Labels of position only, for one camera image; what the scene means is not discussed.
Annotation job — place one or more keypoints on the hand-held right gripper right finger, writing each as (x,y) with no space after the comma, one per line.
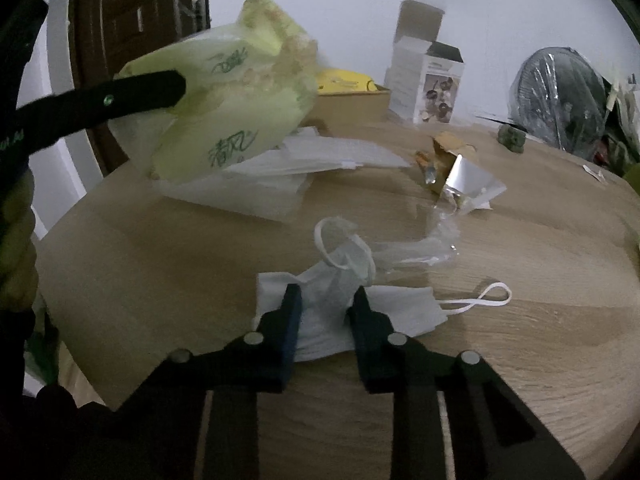
(362,340)

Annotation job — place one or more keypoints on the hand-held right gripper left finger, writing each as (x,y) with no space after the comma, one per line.
(292,330)

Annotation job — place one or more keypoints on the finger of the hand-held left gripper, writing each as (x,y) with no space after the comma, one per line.
(125,95)

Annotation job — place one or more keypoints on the white face mask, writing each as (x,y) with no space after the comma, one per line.
(400,310)

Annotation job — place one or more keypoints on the green tissue packet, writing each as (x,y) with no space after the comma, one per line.
(240,110)

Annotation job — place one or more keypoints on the frosted clear plastic sachet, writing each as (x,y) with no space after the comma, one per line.
(240,195)

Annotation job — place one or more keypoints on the person's left hand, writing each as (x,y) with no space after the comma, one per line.
(15,240)

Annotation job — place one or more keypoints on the dark brown wooden door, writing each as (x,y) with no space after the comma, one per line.
(125,20)

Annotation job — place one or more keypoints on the crumpled clear plastic wrapper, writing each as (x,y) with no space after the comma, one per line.
(430,245)

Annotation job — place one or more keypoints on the white bag with black squares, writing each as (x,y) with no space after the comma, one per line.
(340,155)

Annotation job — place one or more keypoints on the silver foil wrapper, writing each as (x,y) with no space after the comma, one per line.
(470,180)

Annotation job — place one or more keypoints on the brown torn cardboard piece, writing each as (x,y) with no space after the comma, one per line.
(450,145)

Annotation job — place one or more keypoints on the brown paper bowl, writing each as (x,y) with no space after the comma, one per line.
(350,105)

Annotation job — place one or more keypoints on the small green figurine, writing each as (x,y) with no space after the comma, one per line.
(512,139)

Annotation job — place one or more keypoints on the white carton box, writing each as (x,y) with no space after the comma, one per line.
(425,75)

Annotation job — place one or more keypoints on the small white paper scrap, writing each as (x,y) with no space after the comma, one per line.
(595,173)

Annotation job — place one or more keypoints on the crumpled clear plastic bag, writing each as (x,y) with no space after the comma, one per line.
(560,95)

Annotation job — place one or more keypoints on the pile of white plastic bags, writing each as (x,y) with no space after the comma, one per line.
(625,110)

